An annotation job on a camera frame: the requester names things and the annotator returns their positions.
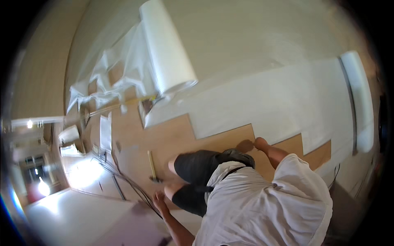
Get person's legs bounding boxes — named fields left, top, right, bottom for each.
left=164, top=149, right=229, bottom=218

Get white box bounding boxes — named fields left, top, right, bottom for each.
left=58, top=124, right=81, bottom=146

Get large white foam underlay roll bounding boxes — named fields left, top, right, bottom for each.
left=139, top=0, right=199, bottom=96

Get yellow handled hammer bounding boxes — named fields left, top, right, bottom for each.
left=147, top=150, right=163, bottom=184

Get clear plastic wrap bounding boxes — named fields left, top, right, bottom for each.
left=66, top=22, right=156, bottom=115

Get white board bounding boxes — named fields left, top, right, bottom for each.
left=99, top=112, right=112, bottom=153

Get slim white foam underlay roll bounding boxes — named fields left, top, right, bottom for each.
left=340, top=51, right=375, bottom=154

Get person's right hand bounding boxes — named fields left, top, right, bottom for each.
left=254, top=137, right=271, bottom=152

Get white foam underlay sheet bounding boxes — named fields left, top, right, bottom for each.
left=143, top=58, right=355, bottom=156

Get person's body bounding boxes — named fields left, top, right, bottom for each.
left=192, top=148, right=333, bottom=246

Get bundle of black cables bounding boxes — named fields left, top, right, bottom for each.
left=98, top=151, right=164, bottom=219

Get person's left hand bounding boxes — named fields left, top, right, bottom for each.
left=153, top=191, right=170, bottom=216

